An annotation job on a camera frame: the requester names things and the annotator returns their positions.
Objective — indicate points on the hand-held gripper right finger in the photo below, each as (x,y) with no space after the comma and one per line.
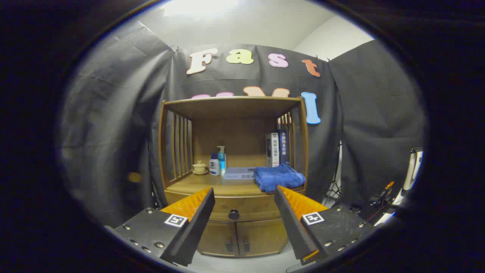
(293,227)

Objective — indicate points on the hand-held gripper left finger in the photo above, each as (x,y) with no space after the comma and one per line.
(197,227)

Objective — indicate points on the black drawer knob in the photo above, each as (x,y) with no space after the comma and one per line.
(233,214)

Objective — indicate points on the wooden drawer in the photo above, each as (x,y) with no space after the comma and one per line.
(246,206)

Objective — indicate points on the wooden cabinet door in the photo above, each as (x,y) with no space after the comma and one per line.
(218,237)
(265,235)

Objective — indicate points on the wooden countertop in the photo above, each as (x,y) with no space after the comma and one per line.
(212,185)

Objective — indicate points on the wooden cabinet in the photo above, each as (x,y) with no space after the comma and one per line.
(227,108)

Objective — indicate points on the folded blue towel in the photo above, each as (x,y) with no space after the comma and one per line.
(278,178)

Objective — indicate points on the cream lidded teacup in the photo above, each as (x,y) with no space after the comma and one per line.
(200,167)

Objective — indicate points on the white bottle blue cap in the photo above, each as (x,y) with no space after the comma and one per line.
(214,167)

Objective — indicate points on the pale flat book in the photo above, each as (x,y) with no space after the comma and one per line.
(238,173)

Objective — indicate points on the blue pump bottle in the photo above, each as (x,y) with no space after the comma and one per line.
(222,161)

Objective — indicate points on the white upright book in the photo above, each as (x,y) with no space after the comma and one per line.
(273,149)

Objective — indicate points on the dark blue upright book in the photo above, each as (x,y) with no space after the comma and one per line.
(283,146)

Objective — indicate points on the orange and black clamp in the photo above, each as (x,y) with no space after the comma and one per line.
(384,191)

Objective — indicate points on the black backdrop cloth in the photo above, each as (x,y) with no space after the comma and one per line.
(113,132)

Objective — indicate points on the white stand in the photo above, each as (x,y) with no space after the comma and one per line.
(412,168)

